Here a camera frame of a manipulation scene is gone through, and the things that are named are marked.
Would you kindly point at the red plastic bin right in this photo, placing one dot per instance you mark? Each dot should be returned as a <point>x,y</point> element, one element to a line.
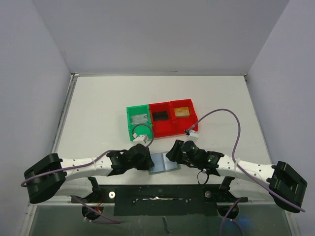
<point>182,124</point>

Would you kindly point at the red plastic bin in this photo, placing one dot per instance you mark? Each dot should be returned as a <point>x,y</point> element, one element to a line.
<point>163,128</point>
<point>182,124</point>

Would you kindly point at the black card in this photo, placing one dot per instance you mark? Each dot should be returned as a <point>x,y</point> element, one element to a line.
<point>158,116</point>

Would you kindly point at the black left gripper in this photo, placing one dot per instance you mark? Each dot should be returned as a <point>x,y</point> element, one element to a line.
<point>147,163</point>

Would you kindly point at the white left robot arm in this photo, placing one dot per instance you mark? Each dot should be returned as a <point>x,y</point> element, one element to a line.
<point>53,175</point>

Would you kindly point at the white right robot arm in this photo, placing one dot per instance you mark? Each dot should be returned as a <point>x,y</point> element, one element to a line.
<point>283,183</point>

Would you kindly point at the green plastic bin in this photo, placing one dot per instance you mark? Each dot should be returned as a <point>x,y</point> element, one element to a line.
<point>143,128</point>

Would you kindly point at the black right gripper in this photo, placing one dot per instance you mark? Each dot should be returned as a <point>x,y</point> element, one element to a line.
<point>177,152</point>

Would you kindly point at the aluminium frame rail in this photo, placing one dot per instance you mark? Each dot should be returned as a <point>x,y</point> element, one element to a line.
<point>41,107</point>

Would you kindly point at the silver VIP card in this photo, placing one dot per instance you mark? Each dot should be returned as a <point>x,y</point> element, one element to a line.
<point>139,119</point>

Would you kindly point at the red plastic bin middle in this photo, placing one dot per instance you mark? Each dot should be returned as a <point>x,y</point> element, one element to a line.
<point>163,128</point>

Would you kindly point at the grey-green card holder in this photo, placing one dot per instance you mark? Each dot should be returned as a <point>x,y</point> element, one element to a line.
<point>162,164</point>

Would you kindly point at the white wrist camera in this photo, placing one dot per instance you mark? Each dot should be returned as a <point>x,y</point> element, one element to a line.
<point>140,139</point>
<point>192,135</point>

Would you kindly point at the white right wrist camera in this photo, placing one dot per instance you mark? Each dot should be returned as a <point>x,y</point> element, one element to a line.
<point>192,135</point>

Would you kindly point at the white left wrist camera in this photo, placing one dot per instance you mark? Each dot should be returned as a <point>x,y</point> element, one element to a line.
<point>140,139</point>

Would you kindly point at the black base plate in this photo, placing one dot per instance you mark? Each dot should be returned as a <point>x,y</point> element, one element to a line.
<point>162,200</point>

